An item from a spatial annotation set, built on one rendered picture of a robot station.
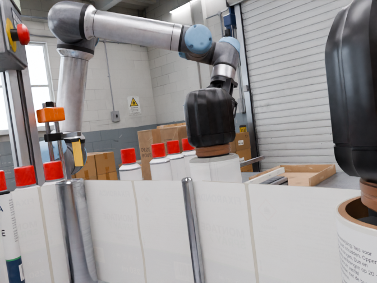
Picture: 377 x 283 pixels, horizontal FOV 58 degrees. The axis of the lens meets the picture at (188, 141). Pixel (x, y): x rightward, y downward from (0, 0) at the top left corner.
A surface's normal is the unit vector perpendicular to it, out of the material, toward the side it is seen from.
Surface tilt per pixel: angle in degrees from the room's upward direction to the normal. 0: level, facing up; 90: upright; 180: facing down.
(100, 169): 90
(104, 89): 90
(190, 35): 92
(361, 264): 90
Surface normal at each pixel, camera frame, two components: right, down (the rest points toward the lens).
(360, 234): -0.94, 0.13
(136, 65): 0.68, -0.04
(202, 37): 0.00, 0.09
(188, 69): -0.72, 0.13
